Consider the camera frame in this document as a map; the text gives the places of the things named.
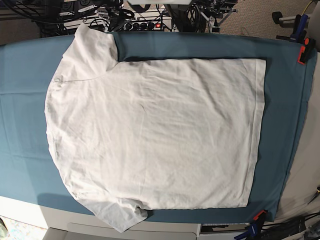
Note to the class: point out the white T-shirt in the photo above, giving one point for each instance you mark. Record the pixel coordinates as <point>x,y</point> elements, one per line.
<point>132,136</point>

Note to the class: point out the black power strip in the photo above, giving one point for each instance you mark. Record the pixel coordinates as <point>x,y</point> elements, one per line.
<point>143,26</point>

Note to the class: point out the orange black clamp bottom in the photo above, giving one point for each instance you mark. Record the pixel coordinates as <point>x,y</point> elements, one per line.
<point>261,214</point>

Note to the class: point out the orange black clamp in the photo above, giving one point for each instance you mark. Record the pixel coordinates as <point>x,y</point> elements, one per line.
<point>261,214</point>
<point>306,50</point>

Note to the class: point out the teal table cloth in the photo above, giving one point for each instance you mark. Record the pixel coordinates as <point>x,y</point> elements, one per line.
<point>27,172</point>

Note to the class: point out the blue clamp bottom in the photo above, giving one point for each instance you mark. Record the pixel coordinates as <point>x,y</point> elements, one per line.
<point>251,231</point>

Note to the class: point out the blue clamp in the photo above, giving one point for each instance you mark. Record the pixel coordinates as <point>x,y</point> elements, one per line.
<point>299,33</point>
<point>251,231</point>

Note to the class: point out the white drawer cabinet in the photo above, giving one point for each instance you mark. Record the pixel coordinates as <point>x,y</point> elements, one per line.
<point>80,223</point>

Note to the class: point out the orange black clamp top right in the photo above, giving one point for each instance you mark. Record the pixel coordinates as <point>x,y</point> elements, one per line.
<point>306,50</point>

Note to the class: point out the blue clamp top right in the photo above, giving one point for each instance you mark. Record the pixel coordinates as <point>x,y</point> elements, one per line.
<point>299,33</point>

